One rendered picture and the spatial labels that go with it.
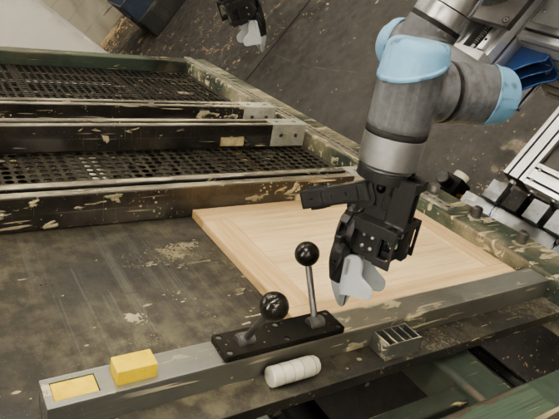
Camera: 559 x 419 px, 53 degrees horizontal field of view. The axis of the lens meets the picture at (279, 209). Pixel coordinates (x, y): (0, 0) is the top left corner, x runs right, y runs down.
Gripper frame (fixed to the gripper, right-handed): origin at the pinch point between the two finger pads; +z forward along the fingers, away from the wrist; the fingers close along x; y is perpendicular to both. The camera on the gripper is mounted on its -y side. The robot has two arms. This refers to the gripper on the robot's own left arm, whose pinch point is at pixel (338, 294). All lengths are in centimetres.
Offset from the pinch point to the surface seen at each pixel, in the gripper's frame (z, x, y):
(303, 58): 13, 238, -179
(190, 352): 8.1, -16.8, -10.9
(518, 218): 7, 80, 4
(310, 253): -2.8, 1.6, -6.8
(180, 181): 5, 17, -51
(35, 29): 38, 178, -387
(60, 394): 8.2, -33.3, -15.0
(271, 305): -3.0, -13.6, -1.9
